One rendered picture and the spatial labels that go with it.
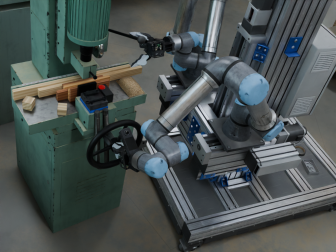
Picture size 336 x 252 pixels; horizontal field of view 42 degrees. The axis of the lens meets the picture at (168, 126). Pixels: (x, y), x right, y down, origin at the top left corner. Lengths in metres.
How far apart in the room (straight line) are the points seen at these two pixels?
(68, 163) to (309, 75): 1.31
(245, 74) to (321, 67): 0.82
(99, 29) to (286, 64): 0.96
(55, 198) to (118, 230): 0.49
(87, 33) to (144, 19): 2.79
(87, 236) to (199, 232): 0.66
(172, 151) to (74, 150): 0.68
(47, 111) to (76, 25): 0.41
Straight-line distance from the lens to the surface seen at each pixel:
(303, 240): 3.03
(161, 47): 1.96
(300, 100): 2.48
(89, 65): 2.04
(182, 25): 2.31
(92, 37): 1.91
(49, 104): 2.05
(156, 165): 1.58
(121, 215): 2.76
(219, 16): 2.15
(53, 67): 2.26
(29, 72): 2.40
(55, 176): 2.27
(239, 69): 1.67
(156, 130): 1.71
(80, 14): 1.86
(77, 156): 2.23
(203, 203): 2.66
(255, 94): 1.66
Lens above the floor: 2.24
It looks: 42 degrees down
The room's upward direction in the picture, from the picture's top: 14 degrees clockwise
